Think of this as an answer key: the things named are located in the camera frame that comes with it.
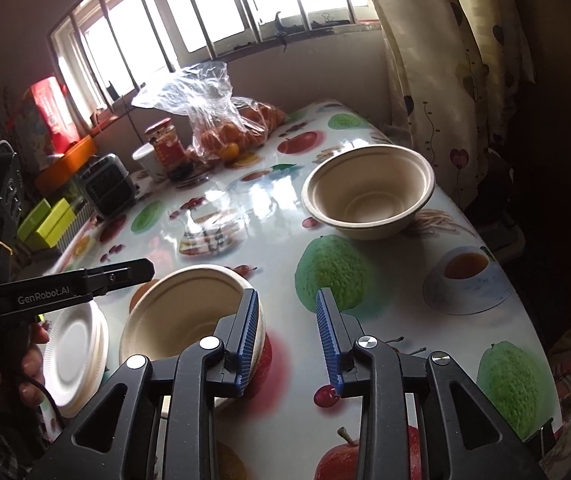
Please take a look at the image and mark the white paper plate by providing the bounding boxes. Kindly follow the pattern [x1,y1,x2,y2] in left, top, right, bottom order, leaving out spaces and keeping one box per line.
[43,301,108,418]

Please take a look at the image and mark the beige paper bowl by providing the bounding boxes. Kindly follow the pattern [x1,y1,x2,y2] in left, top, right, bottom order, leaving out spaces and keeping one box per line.
[119,264,250,361]
[302,144,436,240]

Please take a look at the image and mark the person's left hand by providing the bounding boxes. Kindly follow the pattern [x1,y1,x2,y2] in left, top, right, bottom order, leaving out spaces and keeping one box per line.
[0,323,49,410]

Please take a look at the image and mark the black white striped box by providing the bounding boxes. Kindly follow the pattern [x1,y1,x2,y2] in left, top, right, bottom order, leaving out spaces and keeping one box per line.
[56,202,94,252]

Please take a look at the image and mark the lower green box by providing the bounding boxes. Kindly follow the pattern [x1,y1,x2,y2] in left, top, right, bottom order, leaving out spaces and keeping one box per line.
[26,198,76,252]

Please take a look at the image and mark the green box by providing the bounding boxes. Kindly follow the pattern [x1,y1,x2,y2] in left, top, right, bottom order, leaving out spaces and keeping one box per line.
[26,198,76,252]
[17,200,51,242]

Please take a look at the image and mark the upper green box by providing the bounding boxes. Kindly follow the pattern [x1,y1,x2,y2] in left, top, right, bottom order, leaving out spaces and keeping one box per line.
[17,200,51,242]

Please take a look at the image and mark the black portable heater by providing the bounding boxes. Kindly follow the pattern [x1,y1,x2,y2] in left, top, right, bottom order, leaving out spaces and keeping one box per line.
[78,154,136,219]

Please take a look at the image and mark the orange tray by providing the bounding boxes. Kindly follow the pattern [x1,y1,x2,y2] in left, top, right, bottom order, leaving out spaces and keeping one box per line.
[35,136,98,197]

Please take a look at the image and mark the white plastic tub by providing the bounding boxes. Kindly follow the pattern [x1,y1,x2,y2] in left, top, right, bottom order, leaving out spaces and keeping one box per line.
[132,143,167,182]

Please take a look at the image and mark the red label sauce jar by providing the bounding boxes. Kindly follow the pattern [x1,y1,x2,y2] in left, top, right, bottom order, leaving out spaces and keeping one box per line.
[145,117,193,181]

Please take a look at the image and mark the red gift bag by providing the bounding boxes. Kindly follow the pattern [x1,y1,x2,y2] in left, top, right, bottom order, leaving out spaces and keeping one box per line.
[14,76,80,170]

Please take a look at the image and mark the plastic bag of oranges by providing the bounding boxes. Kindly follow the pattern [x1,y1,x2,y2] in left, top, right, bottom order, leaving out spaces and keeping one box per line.
[132,61,287,162]

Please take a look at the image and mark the patterned cream curtain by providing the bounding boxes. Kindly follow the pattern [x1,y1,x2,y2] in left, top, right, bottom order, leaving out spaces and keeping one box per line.
[371,0,534,208]

